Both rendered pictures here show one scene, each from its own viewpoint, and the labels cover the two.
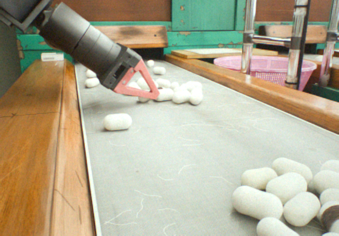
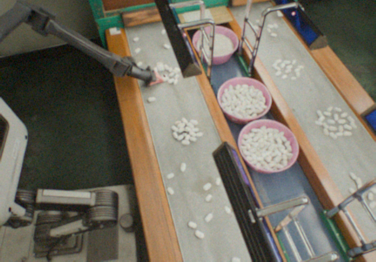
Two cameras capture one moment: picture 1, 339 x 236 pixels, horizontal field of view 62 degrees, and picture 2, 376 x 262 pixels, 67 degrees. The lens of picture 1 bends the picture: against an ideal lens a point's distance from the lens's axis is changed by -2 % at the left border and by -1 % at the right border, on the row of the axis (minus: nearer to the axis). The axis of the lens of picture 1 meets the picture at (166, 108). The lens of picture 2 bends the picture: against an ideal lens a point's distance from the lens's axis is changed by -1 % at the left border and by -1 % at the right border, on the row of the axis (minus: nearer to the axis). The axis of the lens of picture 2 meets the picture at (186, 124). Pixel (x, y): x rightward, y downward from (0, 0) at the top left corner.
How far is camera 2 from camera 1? 1.17 m
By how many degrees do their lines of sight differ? 39
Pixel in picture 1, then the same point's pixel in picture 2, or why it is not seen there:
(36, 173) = (140, 123)
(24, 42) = (99, 22)
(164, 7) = not seen: outside the picture
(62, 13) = (133, 72)
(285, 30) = not seen: outside the picture
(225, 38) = (207, 3)
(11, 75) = not seen: outside the picture
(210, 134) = (174, 104)
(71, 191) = (145, 126)
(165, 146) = (163, 108)
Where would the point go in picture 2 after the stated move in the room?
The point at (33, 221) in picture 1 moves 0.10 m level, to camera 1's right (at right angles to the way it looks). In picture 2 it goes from (143, 133) to (164, 133)
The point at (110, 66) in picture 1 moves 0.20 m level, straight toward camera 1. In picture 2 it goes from (148, 80) to (151, 113)
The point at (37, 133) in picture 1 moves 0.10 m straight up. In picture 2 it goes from (135, 108) to (131, 96)
